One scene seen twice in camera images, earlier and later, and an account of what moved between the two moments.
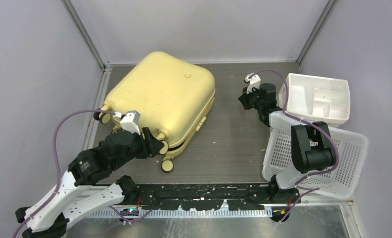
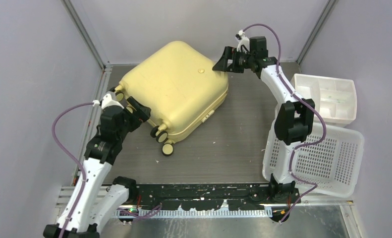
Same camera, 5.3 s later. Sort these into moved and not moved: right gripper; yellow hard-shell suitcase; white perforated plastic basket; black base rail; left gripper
Moved: right gripper; yellow hard-shell suitcase; left gripper
Not moved: black base rail; white perforated plastic basket
